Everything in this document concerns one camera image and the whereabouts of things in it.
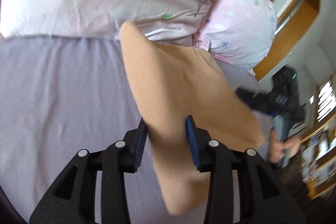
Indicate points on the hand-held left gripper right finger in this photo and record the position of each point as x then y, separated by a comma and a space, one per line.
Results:
192, 140

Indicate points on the wooden bed frame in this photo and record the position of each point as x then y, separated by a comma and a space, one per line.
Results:
290, 16

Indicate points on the tan small garment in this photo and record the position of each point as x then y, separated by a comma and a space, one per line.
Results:
181, 98

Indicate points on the wooden shelf unit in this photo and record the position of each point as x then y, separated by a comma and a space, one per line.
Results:
319, 153

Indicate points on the person's right hand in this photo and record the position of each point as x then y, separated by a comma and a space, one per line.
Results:
277, 146

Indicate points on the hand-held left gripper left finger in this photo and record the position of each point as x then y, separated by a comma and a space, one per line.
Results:
139, 144

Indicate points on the lavender bed sheet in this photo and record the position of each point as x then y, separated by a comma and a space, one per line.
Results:
65, 121

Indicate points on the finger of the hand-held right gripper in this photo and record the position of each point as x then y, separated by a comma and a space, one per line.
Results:
249, 98

